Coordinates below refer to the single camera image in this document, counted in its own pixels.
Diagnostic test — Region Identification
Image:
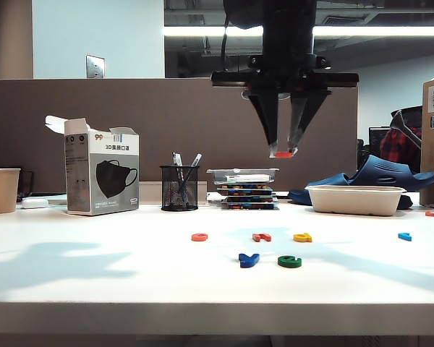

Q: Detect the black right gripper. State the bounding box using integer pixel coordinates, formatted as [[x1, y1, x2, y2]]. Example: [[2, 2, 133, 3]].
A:
[[246, 35, 332, 156]]

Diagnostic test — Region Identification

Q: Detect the green letter e magnet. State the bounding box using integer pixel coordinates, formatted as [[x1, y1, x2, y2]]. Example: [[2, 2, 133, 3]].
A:
[[277, 254, 303, 269]]

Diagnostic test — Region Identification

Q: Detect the blue letter y magnet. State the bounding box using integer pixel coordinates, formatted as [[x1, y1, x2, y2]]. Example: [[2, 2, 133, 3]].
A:
[[238, 252, 260, 269]]

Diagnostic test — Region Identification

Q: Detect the letter magnet pack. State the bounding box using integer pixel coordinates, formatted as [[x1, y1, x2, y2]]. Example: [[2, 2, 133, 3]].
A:
[[222, 195, 278, 204], [221, 202, 280, 211], [216, 184, 276, 197]]

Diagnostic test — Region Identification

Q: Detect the navy blue rubber slipper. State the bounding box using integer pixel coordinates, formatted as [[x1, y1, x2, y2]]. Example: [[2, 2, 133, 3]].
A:
[[349, 154, 434, 192], [288, 173, 352, 207]]

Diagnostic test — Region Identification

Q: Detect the black computer monitor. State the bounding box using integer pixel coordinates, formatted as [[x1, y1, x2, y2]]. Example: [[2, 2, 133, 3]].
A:
[[369, 127, 388, 153]]

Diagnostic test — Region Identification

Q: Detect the silver black pen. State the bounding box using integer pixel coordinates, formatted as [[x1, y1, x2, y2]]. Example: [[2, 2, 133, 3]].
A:
[[182, 153, 203, 189], [171, 152, 185, 189]]

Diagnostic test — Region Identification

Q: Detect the beige pulp food tray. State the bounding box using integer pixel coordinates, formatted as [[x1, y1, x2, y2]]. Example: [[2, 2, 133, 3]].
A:
[[305, 184, 408, 217]]

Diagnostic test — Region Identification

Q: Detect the person in brown shirt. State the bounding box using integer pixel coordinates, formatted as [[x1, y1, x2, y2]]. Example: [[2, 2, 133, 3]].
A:
[[379, 106, 424, 173]]

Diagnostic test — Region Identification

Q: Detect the brown fabric desk partition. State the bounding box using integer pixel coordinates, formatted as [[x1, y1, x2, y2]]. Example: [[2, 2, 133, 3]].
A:
[[0, 76, 359, 198]]

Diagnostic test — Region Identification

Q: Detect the black mesh pen holder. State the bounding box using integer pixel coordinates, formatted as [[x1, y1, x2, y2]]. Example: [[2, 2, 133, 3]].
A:
[[159, 165, 200, 213]]

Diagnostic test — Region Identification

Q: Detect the grey white face mask box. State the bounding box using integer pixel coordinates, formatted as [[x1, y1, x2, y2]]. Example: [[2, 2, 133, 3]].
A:
[[44, 114, 140, 216]]

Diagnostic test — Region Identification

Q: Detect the white earbud case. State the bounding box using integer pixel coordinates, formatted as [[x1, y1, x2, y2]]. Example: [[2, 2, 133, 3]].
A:
[[21, 197, 49, 210]]

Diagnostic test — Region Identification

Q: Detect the beige round column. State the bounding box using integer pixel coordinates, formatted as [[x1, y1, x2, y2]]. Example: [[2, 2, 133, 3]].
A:
[[0, 0, 34, 80]]

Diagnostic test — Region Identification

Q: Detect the brown paper cup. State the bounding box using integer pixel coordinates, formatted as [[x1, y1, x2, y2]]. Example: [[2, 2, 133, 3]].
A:
[[0, 167, 22, 214]]

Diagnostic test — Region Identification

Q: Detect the black bar wrist camera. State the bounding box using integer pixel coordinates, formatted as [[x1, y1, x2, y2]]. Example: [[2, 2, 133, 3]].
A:
[[210, 70, 359, 88]]

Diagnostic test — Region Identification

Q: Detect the black camera cable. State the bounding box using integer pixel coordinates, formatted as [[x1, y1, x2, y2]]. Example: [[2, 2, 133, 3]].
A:
[[219, 10, 231, 72]]

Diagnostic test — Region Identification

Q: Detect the grey angled metal bracket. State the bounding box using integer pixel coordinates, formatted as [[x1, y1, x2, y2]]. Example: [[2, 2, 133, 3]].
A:
[[390, 109, 423, 149]]

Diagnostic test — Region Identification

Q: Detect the silver wall switch plate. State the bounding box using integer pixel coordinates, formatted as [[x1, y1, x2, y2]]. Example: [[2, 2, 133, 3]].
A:
[[85, 54, 106, 79]]

